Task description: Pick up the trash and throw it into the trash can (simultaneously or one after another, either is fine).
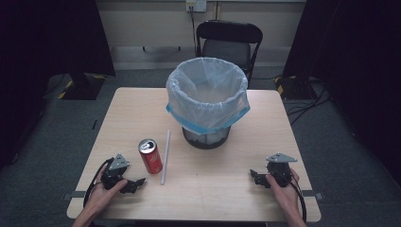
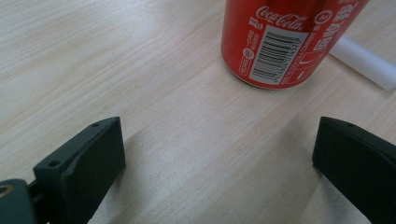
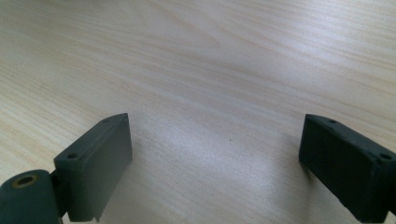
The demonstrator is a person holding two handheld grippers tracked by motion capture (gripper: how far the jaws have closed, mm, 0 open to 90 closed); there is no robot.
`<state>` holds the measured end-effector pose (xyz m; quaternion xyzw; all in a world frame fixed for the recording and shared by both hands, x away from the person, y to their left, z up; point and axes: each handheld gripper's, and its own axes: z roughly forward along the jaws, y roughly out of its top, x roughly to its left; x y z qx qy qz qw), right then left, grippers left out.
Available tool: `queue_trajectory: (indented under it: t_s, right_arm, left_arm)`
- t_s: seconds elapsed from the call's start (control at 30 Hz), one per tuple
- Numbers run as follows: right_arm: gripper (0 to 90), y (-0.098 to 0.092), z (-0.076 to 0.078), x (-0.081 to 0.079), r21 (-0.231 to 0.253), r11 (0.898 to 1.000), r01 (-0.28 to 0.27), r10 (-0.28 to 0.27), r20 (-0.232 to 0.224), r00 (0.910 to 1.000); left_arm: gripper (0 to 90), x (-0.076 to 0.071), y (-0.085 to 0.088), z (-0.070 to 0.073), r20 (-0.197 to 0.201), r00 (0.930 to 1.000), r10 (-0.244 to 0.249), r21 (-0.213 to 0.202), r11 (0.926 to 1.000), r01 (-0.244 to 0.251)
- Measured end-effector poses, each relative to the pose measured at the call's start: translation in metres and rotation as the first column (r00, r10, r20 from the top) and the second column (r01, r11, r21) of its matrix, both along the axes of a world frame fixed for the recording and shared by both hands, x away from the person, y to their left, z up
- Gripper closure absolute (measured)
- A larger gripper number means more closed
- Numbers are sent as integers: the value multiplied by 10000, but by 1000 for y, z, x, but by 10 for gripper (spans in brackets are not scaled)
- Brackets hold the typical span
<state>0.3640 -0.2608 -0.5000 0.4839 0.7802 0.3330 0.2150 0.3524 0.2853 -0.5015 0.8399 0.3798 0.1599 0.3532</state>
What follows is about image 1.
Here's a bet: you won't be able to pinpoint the black stand base striped tape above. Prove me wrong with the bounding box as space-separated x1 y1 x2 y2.
273 75 318 101
57 73 107 101

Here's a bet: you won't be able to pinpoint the right hand-held gripper black cable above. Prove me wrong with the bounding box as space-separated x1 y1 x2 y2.
273 169 307 224

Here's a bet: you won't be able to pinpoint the person's left hand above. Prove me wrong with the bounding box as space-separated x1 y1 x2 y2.
82 173 129 219

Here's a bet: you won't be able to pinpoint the black folding chair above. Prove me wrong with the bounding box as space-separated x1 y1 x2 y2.
195 19 264 87

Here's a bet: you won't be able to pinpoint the black mesh waste bin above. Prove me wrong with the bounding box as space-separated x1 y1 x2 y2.
182 125 232 150

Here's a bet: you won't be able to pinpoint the white wall socket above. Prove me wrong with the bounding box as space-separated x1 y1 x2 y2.
185 0 208 13

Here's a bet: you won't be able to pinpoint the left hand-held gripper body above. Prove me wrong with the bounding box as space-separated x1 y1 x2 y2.
100 152 131 191

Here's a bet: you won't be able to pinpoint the left hand-held gripper black cable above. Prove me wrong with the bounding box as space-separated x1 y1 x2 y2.
82 156 115 210

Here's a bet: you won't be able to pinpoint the black wall socket cable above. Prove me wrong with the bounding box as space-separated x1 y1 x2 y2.
188 5 201 56

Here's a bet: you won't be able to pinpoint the black curtain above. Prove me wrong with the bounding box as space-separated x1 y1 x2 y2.
0 0 116 173
282 0 401 187

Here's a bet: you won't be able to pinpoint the red soda can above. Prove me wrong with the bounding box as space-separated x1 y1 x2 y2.
137 138 164 175

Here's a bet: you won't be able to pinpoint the black floor cables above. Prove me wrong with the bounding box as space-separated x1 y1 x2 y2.
285 78 332 127

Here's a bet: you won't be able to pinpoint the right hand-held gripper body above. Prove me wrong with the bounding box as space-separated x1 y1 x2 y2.
265 152 299 189

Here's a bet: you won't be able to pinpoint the person's right hand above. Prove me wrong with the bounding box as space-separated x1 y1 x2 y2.
265 167 301 219

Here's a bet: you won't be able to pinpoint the grey table strap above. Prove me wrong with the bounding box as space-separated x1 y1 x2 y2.
61 190 88 201
301 189 324 201

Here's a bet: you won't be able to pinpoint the white straw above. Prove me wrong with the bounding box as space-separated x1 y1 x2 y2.
160 129 172 186

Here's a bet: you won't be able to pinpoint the hand-held gripper black cable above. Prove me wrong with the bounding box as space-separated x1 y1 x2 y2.
273 169 307 224
82 156 115 210

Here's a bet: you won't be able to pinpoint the translucent bin liner bag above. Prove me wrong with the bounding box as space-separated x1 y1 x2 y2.
165 57 252 136

